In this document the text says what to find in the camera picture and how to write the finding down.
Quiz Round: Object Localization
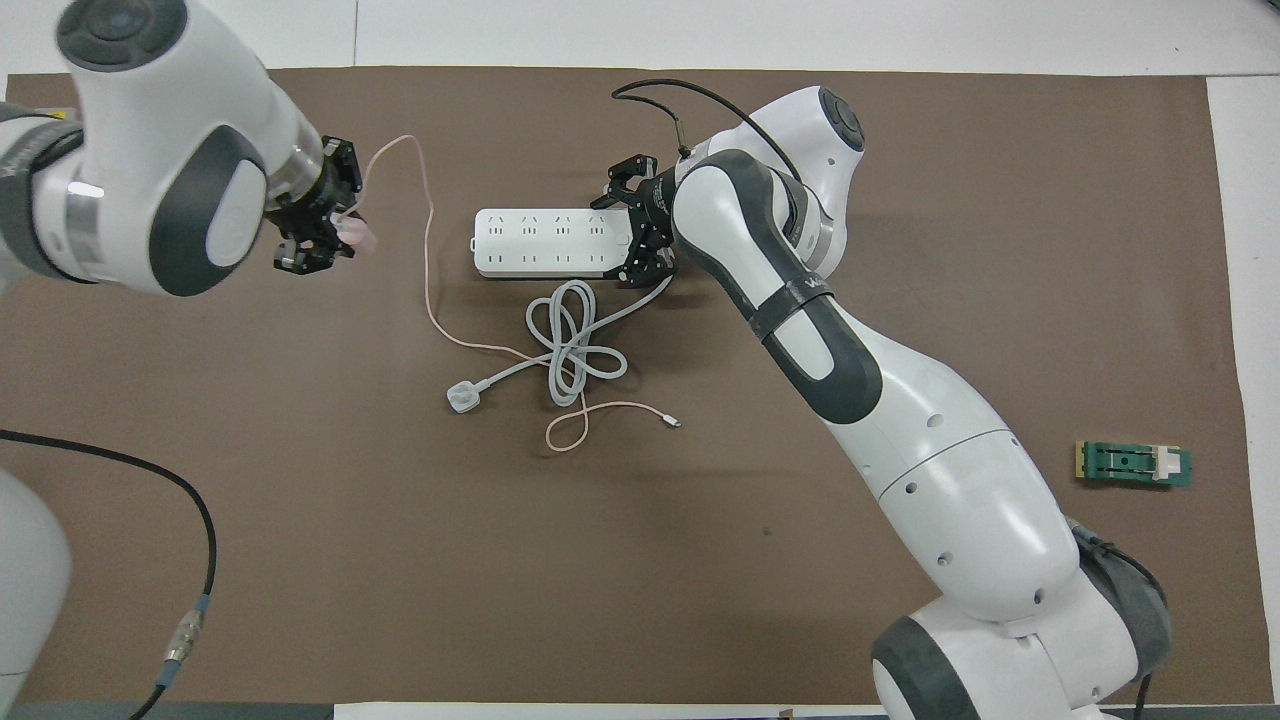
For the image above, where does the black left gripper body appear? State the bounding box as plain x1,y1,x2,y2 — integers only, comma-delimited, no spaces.
268,160,341,241

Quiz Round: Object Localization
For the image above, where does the white power strip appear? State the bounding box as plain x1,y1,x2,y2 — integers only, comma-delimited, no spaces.
473,208,641,280

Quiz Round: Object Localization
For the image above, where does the pink charging cable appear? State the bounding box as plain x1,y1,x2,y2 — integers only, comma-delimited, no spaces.
355,135,683,453

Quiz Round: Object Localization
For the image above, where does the brown table mat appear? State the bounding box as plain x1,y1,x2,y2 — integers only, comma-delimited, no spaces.
0,67,1266,706

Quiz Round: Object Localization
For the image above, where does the white power strip cord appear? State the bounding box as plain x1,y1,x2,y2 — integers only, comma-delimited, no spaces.
446,275,673,414

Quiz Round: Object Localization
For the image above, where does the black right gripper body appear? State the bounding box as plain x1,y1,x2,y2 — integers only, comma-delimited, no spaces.
632,170,686,263

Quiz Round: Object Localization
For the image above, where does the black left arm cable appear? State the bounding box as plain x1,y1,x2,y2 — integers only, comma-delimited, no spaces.
0,430,218,720

